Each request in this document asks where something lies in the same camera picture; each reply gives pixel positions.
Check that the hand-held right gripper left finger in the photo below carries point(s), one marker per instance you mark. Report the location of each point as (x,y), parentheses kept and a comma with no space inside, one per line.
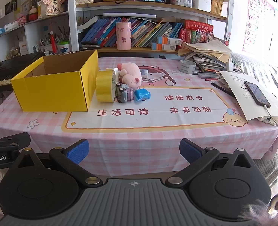
(77,151)

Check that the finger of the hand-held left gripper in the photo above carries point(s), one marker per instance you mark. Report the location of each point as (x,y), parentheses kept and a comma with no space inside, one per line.
(16,140)

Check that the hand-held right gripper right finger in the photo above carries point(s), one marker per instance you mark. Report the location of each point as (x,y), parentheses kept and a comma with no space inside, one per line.
(190,149)

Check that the yellow cardboard box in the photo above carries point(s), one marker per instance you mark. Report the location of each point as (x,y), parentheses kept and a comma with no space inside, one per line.
(51,91)

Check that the yellow tape roll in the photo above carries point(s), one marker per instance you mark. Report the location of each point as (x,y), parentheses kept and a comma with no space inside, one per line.
(103,87)

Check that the blue plastic packet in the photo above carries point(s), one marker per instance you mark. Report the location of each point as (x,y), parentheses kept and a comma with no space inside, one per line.
(141,95)

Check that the pale blue toy truck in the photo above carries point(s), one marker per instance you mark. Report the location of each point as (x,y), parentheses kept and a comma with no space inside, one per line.
(123,93)

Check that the large white charger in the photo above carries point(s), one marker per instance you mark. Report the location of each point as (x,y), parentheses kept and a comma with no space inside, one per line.
(111,71)

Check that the pink plush pig toy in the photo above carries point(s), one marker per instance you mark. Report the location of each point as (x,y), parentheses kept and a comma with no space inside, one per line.
(129,73)

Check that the pink checked printed desktop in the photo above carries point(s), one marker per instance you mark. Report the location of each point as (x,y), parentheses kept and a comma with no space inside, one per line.
(134,143)

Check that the black pen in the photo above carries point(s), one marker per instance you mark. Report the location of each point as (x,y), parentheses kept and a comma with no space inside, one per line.
(222,89)

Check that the black electronic keyboard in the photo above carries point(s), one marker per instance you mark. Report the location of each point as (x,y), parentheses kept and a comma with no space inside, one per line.
(9,68)

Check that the red crayon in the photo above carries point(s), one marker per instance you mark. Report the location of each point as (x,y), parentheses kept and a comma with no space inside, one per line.
(211,79)

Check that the grey pencil case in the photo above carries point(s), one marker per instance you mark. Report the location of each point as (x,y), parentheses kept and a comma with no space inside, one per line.
(208,75)

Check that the white paper sheets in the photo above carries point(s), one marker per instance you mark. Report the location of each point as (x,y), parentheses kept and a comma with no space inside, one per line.
(235,84)

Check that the clear tape roll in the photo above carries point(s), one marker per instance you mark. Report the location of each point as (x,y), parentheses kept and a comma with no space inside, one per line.
(183,70)

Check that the black smartphone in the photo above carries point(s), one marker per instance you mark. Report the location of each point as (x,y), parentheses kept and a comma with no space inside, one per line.
(256,93)

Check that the white pen cup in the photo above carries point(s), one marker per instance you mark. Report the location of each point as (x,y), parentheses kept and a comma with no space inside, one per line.
(44,44)

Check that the fluffy lilac garment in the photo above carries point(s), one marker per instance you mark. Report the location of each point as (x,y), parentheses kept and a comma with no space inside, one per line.
(270,211)

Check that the white jar with green lid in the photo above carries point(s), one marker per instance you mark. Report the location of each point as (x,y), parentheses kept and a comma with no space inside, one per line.
(63,47)

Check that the red toy pen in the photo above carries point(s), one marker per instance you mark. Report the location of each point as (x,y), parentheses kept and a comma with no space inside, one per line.
(53,42)

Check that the orange and white box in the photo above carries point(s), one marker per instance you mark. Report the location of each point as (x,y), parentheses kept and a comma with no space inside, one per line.
(169,40)
(164,47)

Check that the grey quilted blanket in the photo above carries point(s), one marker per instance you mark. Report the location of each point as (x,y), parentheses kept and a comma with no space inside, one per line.
(266,75)

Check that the black stapler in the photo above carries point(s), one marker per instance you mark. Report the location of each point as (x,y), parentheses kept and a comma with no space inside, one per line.
(89,45)

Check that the pink patterned box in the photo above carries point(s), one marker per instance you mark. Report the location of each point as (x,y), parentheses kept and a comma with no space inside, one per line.
(23,20)

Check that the red thick book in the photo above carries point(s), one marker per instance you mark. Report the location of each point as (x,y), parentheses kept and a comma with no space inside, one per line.
(196,26)

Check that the long row of colourful books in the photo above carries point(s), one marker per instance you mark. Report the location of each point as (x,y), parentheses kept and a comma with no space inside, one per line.
(148,33)

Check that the pink cartoon cylinder tin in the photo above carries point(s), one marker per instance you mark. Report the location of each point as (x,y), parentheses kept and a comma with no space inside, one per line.
(123,36)

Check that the red round doll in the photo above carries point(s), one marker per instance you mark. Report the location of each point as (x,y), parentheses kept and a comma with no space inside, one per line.
(33,15)

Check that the white wooden bookshelf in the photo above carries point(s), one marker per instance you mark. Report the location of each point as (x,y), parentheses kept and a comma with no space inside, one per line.
(73,16)

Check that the white bunny figurine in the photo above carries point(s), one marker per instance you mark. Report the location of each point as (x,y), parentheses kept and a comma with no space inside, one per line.
(51,3)

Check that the white storage box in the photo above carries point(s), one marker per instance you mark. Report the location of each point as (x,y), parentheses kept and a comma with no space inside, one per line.
(201,3)

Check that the alphabet wall poster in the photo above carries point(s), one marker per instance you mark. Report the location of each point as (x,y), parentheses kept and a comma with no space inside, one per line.
(259,23)

